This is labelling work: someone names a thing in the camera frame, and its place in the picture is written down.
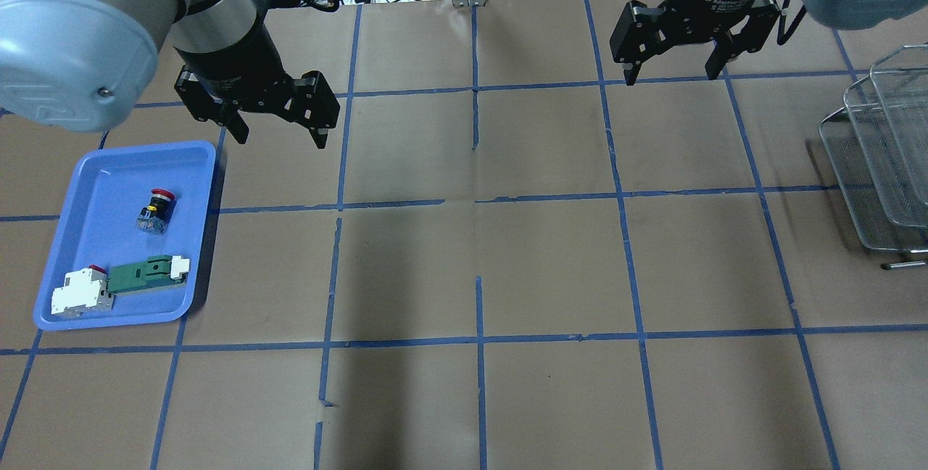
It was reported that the silver wire mesh shelf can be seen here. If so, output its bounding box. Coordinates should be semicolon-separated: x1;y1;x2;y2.
819;44;927;271

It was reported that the white circuit breaker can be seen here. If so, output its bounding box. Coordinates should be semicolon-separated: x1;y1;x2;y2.
51;265;114;317

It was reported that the blue plastic tray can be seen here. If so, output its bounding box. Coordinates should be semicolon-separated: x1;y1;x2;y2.
33;140;218;331

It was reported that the green white terminal block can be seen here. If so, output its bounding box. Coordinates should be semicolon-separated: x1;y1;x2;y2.
107;255;191;294

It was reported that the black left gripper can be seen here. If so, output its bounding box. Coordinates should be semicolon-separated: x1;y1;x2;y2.
173;57;341;149

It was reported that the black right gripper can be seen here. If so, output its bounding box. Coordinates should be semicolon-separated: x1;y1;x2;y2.
609;0;780;86

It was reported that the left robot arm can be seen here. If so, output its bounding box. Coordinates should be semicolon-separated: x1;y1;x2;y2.
1;0;341;149

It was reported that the red emergency stop button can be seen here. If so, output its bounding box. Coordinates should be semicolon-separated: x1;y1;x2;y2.
136;188;176;235

